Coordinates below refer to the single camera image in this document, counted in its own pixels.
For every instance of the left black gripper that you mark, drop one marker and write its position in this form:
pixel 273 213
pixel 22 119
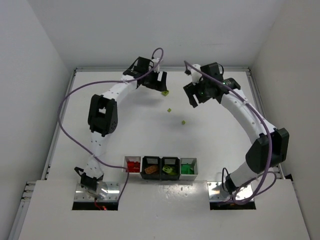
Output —
pixel 155 81

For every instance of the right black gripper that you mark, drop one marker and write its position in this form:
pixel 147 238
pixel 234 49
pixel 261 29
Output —
pixel 194 92

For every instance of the green long brick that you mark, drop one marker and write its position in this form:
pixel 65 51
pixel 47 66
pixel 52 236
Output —
pixel 187 170

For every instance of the lime printed brick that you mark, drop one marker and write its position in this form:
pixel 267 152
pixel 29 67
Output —
pixel 167 169

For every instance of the orange brick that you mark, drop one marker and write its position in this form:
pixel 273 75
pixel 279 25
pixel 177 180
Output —
pixel 153 169

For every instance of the red square brick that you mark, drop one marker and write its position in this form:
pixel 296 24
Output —
pixel 132 164

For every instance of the red long brick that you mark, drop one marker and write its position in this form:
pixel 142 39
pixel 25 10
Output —
pixel 133 170

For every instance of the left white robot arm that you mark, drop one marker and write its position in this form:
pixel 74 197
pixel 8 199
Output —
pixel 103 114

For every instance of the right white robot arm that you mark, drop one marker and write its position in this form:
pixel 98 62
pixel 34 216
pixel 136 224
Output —
pixel 269 144

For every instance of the lime brick top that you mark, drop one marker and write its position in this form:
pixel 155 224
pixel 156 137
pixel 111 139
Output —
pixel 165 93

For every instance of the right black bin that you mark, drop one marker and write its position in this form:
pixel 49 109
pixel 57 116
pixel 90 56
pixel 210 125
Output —
pixel 174 162

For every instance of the black bin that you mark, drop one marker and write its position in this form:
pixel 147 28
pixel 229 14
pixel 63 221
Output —
pixel 148 161
pixel 174 162

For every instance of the right white bin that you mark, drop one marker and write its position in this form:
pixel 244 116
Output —
pixel 192 161

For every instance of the white bin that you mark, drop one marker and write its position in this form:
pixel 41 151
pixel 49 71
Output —
pixel 192 161
pixel 132 176

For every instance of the left white bin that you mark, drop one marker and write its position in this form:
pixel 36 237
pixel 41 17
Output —
pixel 132 176

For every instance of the left black bin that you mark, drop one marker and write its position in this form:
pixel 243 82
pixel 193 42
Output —
pixel 148 161

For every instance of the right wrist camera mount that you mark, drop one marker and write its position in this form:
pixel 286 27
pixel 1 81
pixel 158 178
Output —
pixel 194 72

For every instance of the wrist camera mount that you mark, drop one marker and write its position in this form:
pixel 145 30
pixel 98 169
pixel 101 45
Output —
pixel 194 72
pixel 155 66

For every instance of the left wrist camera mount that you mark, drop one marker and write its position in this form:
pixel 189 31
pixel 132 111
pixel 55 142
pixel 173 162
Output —
pixel 155 66

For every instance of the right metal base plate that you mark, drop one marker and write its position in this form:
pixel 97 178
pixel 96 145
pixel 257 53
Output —
pixel 217 194

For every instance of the metal base plate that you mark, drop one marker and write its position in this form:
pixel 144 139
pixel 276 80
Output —
pixel 217 194
pixel 105 192

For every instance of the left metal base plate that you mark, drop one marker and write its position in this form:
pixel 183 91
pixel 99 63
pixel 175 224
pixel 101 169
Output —
pixel 105 192

